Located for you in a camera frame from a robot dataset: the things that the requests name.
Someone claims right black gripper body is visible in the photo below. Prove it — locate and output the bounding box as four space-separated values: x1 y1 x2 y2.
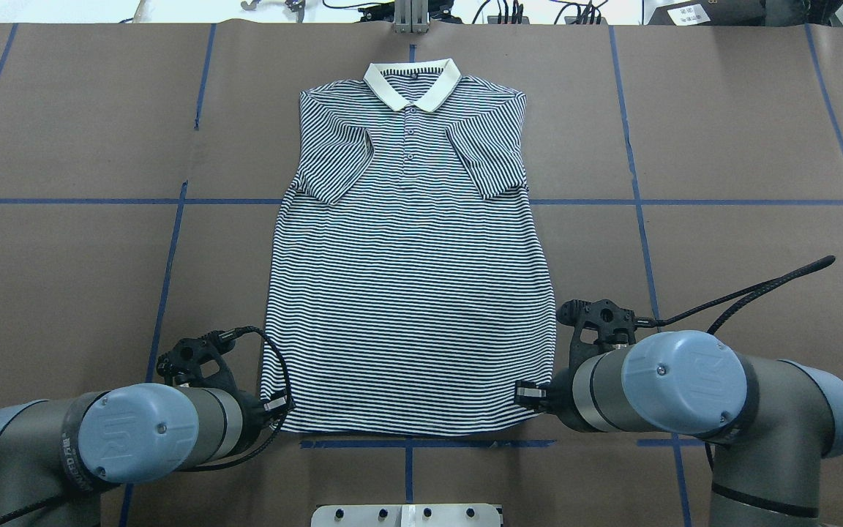
513 370 576 418

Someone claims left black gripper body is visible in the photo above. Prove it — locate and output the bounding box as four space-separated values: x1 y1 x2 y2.
243 392 296 431

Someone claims striped polo shirt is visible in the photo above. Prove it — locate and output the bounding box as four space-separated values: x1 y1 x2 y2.
261 58 556 437

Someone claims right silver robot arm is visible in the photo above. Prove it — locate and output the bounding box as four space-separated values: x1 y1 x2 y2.
513 330 843 526

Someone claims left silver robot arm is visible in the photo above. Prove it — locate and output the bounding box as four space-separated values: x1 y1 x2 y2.
0 383 294 526

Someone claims brown paper table cover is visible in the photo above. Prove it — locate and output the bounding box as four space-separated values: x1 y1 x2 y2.
0 20 843 525

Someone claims black box with label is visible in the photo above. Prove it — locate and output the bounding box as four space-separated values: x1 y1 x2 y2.
645 1 765 27

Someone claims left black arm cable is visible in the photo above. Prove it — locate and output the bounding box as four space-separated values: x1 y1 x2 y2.
0 326 294 527

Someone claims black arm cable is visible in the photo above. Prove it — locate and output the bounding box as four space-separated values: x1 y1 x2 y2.
634 255 836 337
0 326 294 527

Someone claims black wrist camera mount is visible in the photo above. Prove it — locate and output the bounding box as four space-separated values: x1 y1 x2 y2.
155 330 239 394

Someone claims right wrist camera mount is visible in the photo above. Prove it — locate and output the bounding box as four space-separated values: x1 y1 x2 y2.
556 299 637 368

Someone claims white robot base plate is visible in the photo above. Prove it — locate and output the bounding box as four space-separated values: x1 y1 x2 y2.
310 503 505 526

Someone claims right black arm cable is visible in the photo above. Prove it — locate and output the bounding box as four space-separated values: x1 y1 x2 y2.
634 255 836 337

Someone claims aluminium frame post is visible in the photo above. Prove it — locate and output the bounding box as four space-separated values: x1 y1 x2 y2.
394 0 430 34

